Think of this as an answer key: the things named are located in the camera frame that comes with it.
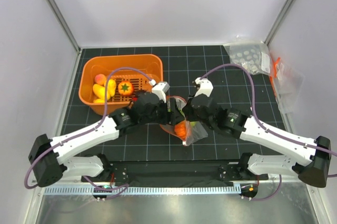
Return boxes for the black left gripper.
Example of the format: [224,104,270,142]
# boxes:
[140,97,184,126]

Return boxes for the clear orange-zip bag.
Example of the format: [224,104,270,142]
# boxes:
[160,95,209,146]

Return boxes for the orange plastic basket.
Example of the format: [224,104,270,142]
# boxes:
[78,54,164,116]

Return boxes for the green toy apple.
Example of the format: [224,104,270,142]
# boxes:
[190,121,197,127]

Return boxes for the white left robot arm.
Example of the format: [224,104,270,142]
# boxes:
[24,92,185,189]

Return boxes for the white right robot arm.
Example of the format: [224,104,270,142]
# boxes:
[182,94,331,188]

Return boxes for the bag of white pieces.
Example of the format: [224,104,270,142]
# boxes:
[223,37,274,76]

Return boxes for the spare clear orange-zip bags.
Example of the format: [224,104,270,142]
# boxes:
[270,52,304,114]

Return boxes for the orange toy persimmon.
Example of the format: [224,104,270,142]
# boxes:
[118,81,134,96]

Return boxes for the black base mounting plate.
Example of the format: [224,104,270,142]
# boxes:
[90,160,269,188]

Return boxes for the yellow toy pear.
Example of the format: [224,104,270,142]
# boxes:
[104,79,116,97]

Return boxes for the yellow toy mango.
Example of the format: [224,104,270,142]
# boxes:
[92,84,111,100]

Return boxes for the pink toy peach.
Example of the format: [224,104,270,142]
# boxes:
[94,74,106,86]

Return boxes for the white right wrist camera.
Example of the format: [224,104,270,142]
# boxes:
[194,77,213,97]

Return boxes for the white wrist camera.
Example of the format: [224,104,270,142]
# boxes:
[194,77,213,97]
[149,79,170,102]

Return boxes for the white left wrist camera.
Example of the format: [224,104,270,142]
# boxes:
[149,79,170,102]

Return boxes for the white slotted cable duct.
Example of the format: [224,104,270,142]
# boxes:
[44,184,241,196]

